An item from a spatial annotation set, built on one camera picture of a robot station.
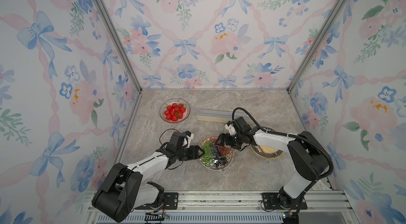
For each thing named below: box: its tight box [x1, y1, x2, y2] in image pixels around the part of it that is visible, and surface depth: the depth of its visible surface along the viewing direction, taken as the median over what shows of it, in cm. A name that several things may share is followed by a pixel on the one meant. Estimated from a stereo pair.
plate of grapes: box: [198, 134, 235, 171], surface depth 86 cm
